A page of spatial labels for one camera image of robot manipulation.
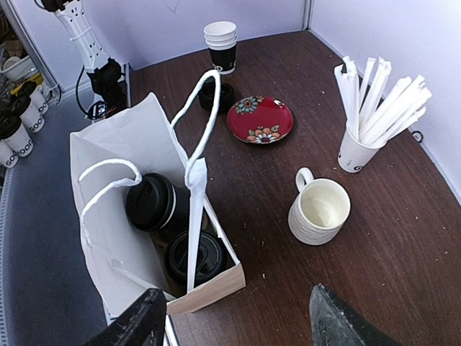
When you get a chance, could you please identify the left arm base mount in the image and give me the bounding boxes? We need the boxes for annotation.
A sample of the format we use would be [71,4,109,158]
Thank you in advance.
[87,58,127,120]

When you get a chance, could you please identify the brown paper bag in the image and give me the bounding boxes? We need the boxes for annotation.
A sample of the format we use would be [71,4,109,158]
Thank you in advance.
[70,94,246,316]

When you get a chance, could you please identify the left aluminium wall post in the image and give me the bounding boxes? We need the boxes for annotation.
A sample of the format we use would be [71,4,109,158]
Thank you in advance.
[302,0,314,30]

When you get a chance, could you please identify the bundle of white wrapped straws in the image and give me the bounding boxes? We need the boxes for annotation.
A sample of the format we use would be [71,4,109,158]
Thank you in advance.
[334,56,432,149]

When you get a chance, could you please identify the red floral plate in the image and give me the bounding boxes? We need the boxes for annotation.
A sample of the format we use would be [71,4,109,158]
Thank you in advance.
[227,96,294,145]

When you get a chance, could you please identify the spare cups beyond table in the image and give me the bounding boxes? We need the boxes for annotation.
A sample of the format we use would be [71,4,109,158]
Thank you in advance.
[1,80,49,169]

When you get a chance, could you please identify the paper cup holding straws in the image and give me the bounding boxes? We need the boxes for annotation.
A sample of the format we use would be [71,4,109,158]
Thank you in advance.
[338,123,386,173]

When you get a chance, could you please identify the stack of black lids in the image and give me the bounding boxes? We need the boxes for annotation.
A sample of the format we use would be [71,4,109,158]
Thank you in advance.
[198,81,236,112]

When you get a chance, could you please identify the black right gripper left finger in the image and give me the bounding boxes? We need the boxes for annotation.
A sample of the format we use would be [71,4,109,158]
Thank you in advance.
[84,288,166,346]

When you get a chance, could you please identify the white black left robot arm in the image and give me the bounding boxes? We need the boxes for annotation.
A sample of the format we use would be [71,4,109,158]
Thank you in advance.
[35,1,109,73]

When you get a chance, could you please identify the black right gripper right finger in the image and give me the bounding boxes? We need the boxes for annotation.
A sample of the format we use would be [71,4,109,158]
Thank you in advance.
[309,284,399,345]

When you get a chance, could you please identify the stack of paper cups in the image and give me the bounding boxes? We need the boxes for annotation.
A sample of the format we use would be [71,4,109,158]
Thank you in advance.
[203,21,238,75]

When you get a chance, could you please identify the cream ceramic mug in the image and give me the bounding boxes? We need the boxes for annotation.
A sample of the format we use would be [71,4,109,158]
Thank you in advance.
[288,167,351,246]

